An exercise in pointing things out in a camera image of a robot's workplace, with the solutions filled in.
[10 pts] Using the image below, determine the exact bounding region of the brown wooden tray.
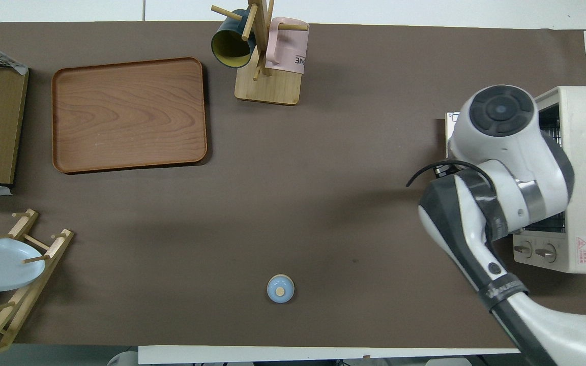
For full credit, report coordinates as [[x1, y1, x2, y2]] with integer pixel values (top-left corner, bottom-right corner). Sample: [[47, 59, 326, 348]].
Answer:
[[51, 57, 208, 174]]

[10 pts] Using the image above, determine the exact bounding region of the wooden plate rack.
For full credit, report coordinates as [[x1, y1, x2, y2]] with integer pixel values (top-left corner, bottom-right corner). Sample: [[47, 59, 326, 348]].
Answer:
[[0, 209, 75, 362]]

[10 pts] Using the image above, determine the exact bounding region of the blue mug yellow inside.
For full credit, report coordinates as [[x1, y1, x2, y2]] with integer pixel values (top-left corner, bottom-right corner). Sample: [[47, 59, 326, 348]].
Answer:
[[211, 9, 257, 69]]

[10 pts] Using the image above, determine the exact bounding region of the wooden mug tree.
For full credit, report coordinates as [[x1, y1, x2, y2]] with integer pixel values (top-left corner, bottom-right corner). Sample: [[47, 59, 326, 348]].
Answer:
[[211, 0, 310, 106]]

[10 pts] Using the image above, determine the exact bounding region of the pink mug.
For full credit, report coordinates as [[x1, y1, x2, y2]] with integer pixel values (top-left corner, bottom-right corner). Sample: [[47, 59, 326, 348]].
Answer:
[[265, 17, 310, 75]]

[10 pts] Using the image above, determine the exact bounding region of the brown table mat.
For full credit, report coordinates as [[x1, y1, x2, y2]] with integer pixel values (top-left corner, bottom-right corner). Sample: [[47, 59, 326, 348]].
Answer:
[[0, 21, 586, 351]]

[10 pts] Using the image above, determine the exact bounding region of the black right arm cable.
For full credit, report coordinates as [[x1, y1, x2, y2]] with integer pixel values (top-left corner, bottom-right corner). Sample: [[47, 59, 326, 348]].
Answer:
[[406, 160, 500, 204]]

